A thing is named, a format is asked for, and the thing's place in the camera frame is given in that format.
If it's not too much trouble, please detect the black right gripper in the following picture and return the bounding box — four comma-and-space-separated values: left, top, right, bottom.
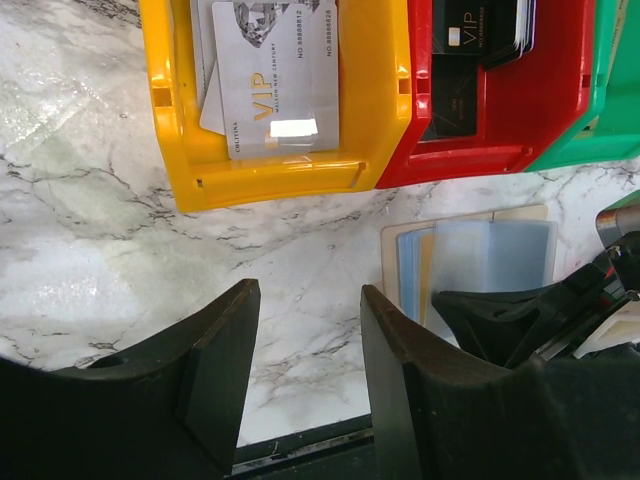
431, 204, 639, 368

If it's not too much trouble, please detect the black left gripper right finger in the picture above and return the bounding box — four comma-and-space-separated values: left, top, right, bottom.
360, 285, 639, 479

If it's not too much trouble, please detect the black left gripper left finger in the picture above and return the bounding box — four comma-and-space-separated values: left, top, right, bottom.
1, 279, 261, 479

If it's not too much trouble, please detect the gold card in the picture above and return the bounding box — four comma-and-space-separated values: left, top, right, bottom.
419, 231, 435, 326

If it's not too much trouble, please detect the black card stack upright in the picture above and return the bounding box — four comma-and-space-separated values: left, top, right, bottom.
481, 0, 537, 70

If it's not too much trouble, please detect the black VIP card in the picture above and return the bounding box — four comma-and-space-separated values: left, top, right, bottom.
432, 0, 489, 57

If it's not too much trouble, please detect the silver VIP card front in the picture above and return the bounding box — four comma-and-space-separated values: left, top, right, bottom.
212, 1, 340, 160

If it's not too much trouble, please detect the red plastic bin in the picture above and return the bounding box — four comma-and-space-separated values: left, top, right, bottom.
377, 1, 597, 188

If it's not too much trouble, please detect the green plastic bin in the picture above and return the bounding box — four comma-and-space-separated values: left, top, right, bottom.
527, 1, 639, 172

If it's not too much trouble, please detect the yellow plastic bin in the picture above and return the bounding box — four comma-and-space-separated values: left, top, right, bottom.
139, 1, 412, 212

